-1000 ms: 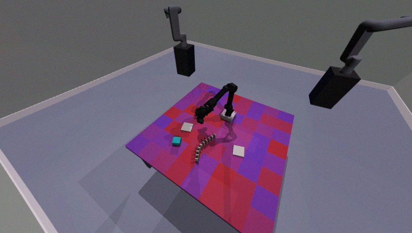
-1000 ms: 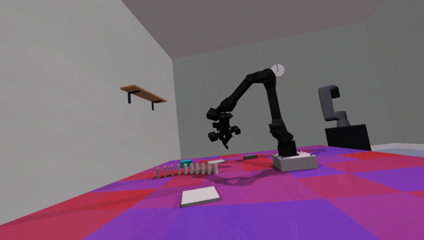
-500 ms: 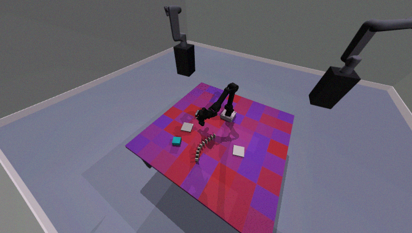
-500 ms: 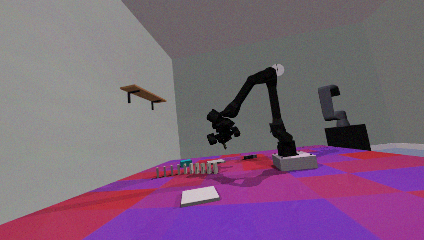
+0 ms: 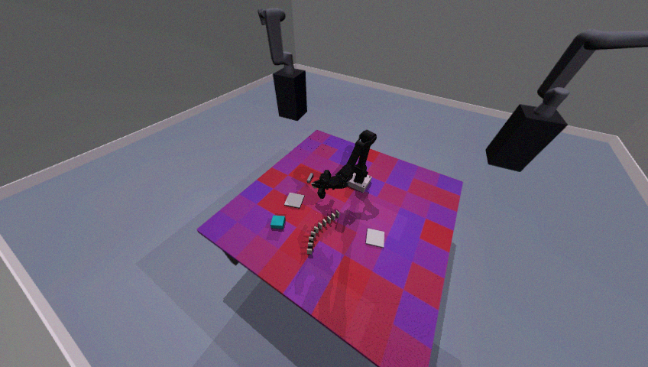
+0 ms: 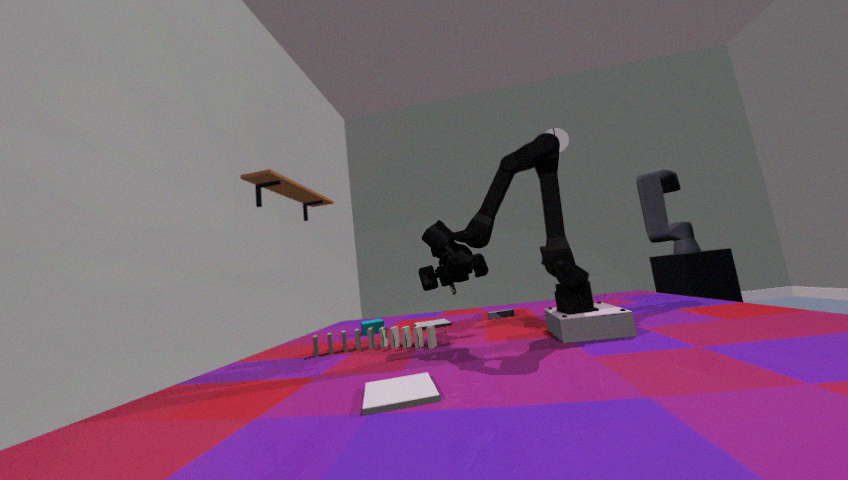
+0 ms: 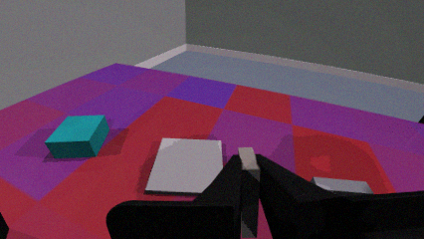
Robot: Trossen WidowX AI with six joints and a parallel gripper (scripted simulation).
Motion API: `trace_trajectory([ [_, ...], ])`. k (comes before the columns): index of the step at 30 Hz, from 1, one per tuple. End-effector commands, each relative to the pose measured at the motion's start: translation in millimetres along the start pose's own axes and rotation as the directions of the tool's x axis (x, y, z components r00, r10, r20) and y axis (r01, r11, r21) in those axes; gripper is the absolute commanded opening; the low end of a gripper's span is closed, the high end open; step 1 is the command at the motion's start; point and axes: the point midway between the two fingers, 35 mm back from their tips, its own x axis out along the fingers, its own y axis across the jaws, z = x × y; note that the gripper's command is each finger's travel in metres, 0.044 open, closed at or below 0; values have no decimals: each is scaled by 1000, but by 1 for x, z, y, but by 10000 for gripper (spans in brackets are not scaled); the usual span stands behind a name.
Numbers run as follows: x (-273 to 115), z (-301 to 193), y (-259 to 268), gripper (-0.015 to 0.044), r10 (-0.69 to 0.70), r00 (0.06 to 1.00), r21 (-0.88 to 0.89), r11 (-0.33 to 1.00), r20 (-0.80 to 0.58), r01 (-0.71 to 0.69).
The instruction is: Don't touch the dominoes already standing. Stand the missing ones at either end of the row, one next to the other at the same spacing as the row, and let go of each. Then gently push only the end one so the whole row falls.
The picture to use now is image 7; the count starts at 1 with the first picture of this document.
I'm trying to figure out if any teal block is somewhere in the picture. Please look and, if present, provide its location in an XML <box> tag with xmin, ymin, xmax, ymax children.
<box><xmin>45</xmin><ymin>115</ymin><xmax>109</xmax><ymax>158</ymax></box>

